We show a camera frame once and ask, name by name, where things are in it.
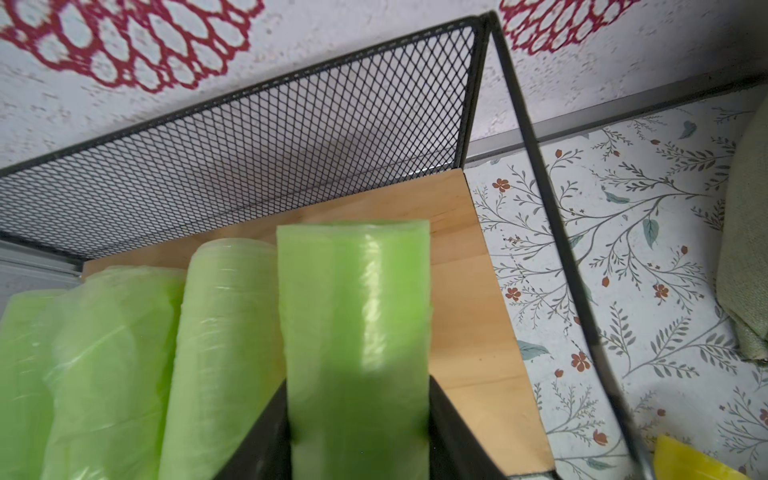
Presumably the yellow bag roll top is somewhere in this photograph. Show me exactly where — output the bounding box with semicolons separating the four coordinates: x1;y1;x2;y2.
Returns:
653;435;748;480

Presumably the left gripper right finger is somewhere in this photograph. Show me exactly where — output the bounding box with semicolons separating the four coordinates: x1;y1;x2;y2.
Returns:
429;376;506;480

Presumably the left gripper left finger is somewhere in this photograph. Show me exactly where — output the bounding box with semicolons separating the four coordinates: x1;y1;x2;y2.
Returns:
214;381;292;480

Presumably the green bag roll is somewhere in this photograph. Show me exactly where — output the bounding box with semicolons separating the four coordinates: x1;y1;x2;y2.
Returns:
1;289;64;479
158;238;285;479
41;267;185;479
276;220;433;479

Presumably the black wire wooden shelf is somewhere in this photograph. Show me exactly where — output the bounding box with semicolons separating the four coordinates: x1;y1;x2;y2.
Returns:
1;12;654;479

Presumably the green cushion pillow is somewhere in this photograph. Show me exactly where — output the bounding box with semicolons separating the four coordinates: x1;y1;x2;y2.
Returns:
716;102;767;362

